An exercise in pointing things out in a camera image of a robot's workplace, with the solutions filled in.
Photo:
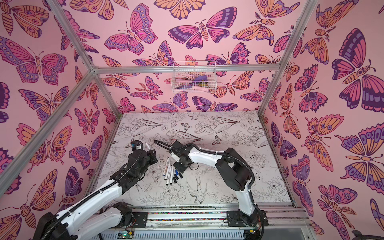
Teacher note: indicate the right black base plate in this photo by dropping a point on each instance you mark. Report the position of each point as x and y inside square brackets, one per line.
[239, 219]

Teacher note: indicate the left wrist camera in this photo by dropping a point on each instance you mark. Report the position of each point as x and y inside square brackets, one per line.
[137, 145]

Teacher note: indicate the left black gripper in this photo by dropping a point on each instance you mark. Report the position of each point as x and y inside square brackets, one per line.
[149, 155]

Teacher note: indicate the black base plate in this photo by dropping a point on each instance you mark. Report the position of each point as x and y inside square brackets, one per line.
[239, 219]
[136, 220]

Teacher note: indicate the white wire basket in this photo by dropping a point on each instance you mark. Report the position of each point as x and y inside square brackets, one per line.
[195, 77]

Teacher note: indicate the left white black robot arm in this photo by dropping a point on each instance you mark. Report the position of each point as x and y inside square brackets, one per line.
[82, 221]

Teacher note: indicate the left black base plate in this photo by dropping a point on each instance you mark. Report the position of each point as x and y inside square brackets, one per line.
[136, 220]

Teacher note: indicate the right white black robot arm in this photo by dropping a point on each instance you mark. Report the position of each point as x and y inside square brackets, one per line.
[235, 172]

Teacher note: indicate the white slotted cable duct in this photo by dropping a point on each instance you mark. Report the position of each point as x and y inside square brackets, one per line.
[180, 235]

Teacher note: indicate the green circuit board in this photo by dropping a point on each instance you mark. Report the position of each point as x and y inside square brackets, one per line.
[125, 235]

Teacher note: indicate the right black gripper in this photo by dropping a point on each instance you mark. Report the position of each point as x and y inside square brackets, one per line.
[182, 163]

